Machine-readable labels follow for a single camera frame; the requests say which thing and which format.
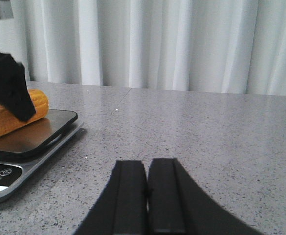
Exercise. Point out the orange corn cob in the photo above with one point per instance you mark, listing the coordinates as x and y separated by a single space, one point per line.
9 123

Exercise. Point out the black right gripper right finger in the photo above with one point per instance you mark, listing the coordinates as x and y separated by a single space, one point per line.
178 206

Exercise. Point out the white pleated curtain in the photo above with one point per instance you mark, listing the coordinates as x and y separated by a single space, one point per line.
230 46

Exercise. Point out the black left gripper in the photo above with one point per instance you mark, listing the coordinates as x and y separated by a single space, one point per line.
14 94

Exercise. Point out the silver digital kitchen scale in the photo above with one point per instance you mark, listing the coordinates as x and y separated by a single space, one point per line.
24 151

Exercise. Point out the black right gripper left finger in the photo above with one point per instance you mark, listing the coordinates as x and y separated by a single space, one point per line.
121 208

